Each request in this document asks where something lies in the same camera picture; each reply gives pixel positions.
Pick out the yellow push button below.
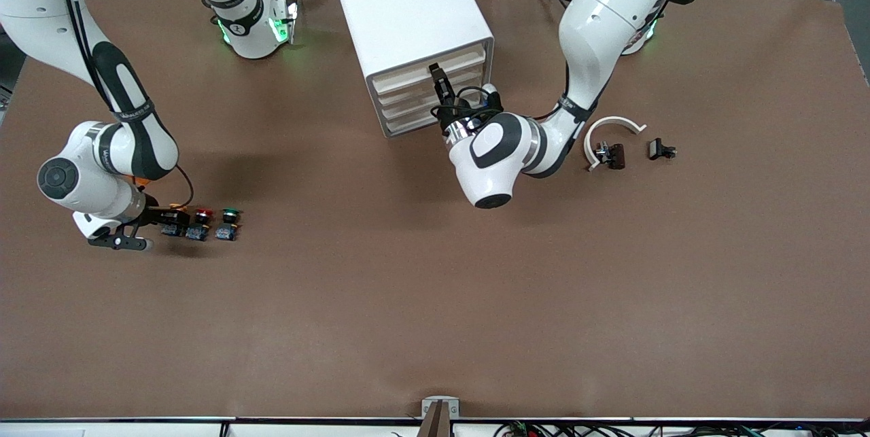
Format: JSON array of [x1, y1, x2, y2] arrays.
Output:
[[161, 203, 192, 238]]

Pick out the green push button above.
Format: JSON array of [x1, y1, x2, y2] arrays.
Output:
[[215, 207, 245, 243]]

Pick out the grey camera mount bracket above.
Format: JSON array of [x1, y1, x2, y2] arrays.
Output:
[[421, 396, 461, 419]]

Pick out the brown table mat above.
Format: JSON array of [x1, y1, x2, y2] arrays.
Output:
[[0, 0, 870, 421]]

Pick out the black tangled cables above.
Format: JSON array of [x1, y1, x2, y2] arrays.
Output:
[[493, 420, 870, 437]]

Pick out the black small component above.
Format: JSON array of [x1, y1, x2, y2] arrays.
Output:
[[647, 137, 678, 162]]

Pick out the white curved plastic bracket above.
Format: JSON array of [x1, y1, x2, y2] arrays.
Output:
[[583, 115, 648, 173]]

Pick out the brown and metal small component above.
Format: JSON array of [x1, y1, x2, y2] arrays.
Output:
[[594, 142, 627, 171]]

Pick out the red push button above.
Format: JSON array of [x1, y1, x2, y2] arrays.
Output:
[[185, 207, 218, 243]]

